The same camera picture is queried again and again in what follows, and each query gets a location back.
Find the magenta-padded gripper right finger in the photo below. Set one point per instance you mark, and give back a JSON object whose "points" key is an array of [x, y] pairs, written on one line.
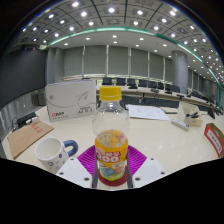
{"points": [[148, 171]]}

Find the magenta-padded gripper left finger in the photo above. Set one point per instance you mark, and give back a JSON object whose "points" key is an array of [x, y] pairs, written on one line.
{"points": [[73, 171]]}

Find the yellow-capped clear drink bottle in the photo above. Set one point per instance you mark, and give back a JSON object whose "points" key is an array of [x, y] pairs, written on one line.
{"points": [[111, 156]]}

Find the white power strip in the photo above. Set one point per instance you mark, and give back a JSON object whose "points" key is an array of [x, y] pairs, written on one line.
{"points": [[180, 124]]}

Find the brown paper envelope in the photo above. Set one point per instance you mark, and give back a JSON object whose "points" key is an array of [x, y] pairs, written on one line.
{"points": [[26, 135]]}

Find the white paper sheet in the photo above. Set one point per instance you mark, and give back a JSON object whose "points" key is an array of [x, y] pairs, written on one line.
{"points": [[146, 111]]}

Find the small open white box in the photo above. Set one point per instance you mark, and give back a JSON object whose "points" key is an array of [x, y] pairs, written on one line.
{"points": [[190, 115]]}

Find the black flat device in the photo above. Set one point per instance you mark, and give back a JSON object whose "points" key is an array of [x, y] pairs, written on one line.
{"points": [[26, 119]]}

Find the white cardboard paper box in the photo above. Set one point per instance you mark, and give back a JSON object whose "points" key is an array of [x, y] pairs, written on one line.
{"points": [[70, 100]]}

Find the red and white cardboard box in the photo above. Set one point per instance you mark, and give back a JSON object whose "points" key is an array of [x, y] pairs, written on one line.
{"points": [[215, 138]]}

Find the long curved conference desk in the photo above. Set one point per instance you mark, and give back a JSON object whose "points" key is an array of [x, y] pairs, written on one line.
{"points": [[156, 93]]}

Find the black office chairs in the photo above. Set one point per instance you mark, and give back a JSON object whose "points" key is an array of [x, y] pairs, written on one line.
{"points": [[143, 82]]}

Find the round ceiling lights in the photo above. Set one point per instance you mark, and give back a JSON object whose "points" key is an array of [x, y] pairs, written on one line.
{"points": [[83, 14]]}

